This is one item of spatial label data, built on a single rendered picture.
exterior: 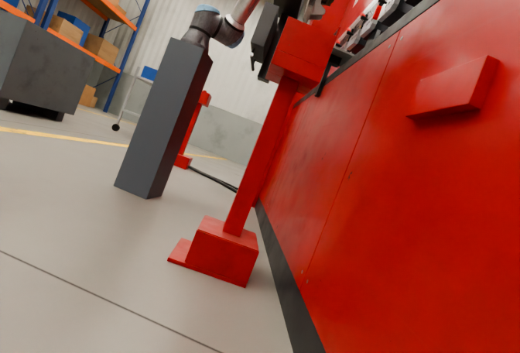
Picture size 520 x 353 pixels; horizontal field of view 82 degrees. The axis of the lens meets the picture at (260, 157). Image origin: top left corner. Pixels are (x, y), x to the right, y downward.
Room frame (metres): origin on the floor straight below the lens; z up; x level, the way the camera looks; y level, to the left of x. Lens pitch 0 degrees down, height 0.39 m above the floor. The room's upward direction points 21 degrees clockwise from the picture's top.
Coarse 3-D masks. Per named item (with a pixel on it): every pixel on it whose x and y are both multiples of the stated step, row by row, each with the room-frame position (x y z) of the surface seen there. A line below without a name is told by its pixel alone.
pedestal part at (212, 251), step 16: (208, 224) 0.97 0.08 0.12; (208, 240) 0.89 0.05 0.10; (224, 240) 0.89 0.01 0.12; (240, 240) 0.94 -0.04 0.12; (256, 240) 1.00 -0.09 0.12; (176, 256) 0.91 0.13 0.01; (192, 256) 0.88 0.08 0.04; (208, 256) 0.89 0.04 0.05; (224, 256) 0.89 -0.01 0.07; (240, 256) 0.89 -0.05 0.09; (256, 256) 0.90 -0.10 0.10; (208, 272) 0.89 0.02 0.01; (224, 272) 0.89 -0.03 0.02; (240, 272) 0.89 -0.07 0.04
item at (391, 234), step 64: (448, 0) 0.59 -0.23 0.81; (512, 0) 0.41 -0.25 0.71; (384, 64) 0.79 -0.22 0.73; (448, 64) 0.50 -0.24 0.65; (512, 64) 0.37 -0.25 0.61; (320, 128) 1.20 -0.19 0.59; (384, 128) 0.65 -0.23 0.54; (448, 128) 0.44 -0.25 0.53; (512, 128) 0.33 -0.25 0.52; (320, 192) 0.90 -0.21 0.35; (384, 192) 0.55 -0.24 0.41; (448, 192) 0.39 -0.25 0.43; (512, 192) 0.31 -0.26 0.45; (320, 256) 0.72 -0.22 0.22; (384, 256) 0.48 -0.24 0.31; (448, 256) 0.35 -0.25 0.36; (512, 256) 0.28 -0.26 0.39; (320, 320) 0.60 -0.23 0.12; (384, 320) 0.42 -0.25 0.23; (448, 320) 0.32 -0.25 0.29; (512, 320) 0.26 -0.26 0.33
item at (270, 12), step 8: (264, 8) 2.44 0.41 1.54; (272, 8) 2.44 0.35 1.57; (264, 16) 2.44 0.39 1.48; (272, 16) 2.44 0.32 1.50; (264, 24) 2.44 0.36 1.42; (272, 24) 2.45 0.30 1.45; (256, 32) 2.44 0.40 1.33; (264, 32) 2.44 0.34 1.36; (272, 32) 2.65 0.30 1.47; (256, 40) 2.44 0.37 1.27; (264, 40) 2.44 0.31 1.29; (256, 48) 2.53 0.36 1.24; (264, 48) 2.50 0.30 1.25; (256, 56) 2.72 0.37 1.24; (264, 56) 2.70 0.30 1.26
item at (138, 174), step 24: (168, 48) 1.44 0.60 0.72; (192, 48) 1.43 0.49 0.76; (168, 72) 1.43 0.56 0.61; (192, 72) 1.42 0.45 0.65; (168, 96) 1.43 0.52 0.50; (192, 96) 1.49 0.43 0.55; (144, 120) 1.43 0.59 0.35; (168, 120) 1.42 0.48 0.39; (144, 144) 1.43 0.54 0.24; (168, 144) 1.43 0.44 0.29; (120, 168) 1.44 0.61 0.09; (144, 168) 1.43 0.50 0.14; (168, 168) 1.54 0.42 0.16; (144, 192) 1.42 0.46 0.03
